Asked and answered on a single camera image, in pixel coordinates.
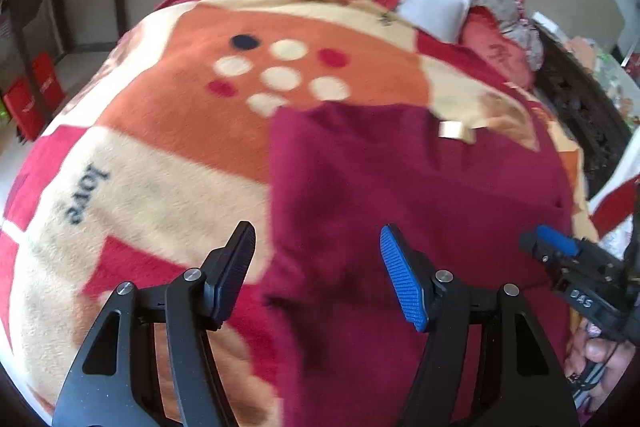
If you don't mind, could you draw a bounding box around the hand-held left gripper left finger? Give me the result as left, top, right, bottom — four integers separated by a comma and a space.
51, 221, 257, 427

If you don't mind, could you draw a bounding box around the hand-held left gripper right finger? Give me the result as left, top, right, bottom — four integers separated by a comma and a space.
379, 223, 581, 427

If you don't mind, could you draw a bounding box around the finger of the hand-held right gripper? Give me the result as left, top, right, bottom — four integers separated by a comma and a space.
519, 231, 562, 264
537, 225, 581, 257

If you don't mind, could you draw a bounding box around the maroon fleece garment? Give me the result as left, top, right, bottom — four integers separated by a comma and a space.
262, 102, 576, 427

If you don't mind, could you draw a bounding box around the person's right hand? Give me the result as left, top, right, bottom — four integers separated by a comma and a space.
565, 319, 640, 427

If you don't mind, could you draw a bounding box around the red cloth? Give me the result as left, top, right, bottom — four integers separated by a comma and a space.
592, 177, 640, 238

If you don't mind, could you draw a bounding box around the dark carved wooden headboard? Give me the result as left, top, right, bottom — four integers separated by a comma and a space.
530, 22, 633, 198

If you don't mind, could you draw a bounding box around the printed fleece blanket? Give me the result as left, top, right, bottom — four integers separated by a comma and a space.
0, 0, 601, 427

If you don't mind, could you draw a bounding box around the small red heart pillow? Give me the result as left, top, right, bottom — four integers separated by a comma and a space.
460, 6, 536, 90

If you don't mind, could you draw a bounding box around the white pillow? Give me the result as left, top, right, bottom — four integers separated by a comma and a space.
400, 0, 473, 44

